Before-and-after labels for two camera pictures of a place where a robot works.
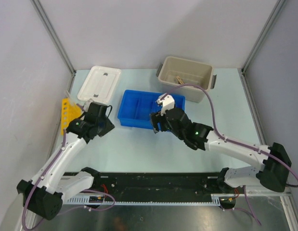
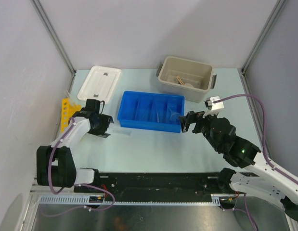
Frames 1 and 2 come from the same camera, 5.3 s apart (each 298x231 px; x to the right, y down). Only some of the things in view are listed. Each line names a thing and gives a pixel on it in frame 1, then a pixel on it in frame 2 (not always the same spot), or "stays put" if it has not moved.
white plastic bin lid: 99,84 stays put
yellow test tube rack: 70,111 stays put
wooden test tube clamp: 179,80 stays put
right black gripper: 156,118 → 193,117
